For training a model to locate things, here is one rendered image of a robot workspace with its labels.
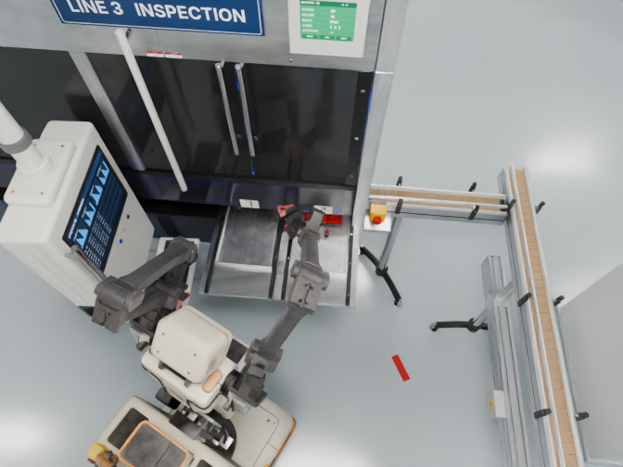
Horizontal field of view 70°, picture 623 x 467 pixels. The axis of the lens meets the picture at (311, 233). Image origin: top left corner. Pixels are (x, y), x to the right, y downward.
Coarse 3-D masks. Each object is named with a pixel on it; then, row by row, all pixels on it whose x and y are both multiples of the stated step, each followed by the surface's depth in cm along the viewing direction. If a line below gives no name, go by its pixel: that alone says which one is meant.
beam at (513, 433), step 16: (496, 256) 243; (496, 272) 238; (496, 288) 234; (496, 304) 229; (496, 320) 225; (496, 336) 223; (512, 336) 221; (496, 352) 221; (512, 352) 218; (496, 368) 219; (512, 368) 213; (496, 384) 217; (512, 384) 209; (512, 400) 205; (512, 416) 202; (512, 432) 199; (512, 448) 195; (528, 448) 195; (512, 464) 193; (528, 464) 192
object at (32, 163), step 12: (0, 108) 120; (0, 120) 121; (12, 120) 125; (0, 132) 123; (12, 132) 125; (24, 132) 130; (0, 144) 128; (12, 144) 128; (24, 144) 130; (12, 156) 133; (24, 156) 133; (36, 156) 136; (48, 156) 140; (24, 168) 137; (36, 168) 137; (48, 168) 140
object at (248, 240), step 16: (240, 208) 219; (256, 208) 219; (224, 224) 212; (240, 224) 214; (256, 224) 214; (272, 224) 214; (224, 240) 210; (240, 240) 210; (256, 240) 210; (272, 240) 210; (224, 256) 205; (240, 256) 205; (256, 256) 205; (272, 256) 206
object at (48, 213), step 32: (64, 128) 156; (64, 160) 144; (96, 160) 161; (32, 192) 138; (64, 192) 143; (96, 192) 161; (128, 192) 189; (0, 224) 136; (32, 224) 136; (64, 224) 143; (96, 224) 162; (128, 224) 190; (32, 256) 142; (96, 256) 163; (128, 256) 191; (64, 288) 164
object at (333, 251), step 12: (300, 216) 217; (348, 216) 217; (324, 228) 213; (336, 228) 213; (348, 228) 213; (324, 240) 210; (336, 240) 210; (348, 240) 206; (324, 252) 207; (336, 252) 207; (348, 252) 203; (324, 264) 203; (336, 264) 203
